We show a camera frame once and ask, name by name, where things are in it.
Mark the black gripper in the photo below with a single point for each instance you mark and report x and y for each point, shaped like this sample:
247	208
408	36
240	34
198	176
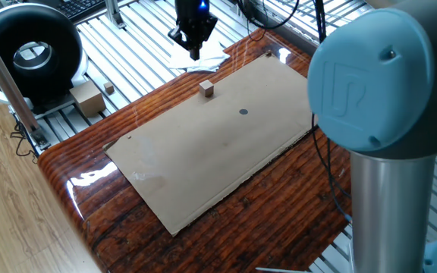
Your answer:
192	13

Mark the small wooden block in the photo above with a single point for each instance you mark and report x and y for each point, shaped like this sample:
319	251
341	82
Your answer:
206	89

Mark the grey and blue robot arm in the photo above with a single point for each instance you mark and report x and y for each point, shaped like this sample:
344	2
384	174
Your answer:
370	79

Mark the white crumpled cloth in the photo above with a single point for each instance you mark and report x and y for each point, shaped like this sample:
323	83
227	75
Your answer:
211	60

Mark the black round target dot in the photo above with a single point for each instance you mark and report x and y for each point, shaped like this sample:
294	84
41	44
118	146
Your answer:
243	112

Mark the small wooden cube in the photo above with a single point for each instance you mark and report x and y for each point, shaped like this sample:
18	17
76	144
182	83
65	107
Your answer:
109	88

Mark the black keyboard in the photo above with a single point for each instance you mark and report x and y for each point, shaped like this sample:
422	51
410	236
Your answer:
80	7

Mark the brown cardboard sheet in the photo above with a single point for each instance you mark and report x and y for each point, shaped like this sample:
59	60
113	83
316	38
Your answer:
211	151

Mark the cardboard box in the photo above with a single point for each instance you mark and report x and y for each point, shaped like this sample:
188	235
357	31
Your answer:
87	100

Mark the brown wooden board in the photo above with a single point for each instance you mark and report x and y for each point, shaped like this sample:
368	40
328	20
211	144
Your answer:
271	227

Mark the short aluminium post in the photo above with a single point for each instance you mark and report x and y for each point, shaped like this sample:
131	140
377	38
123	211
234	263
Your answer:
114	15

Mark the aluminium post with foot bracket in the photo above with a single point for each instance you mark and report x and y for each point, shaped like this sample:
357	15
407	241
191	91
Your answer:
6	79

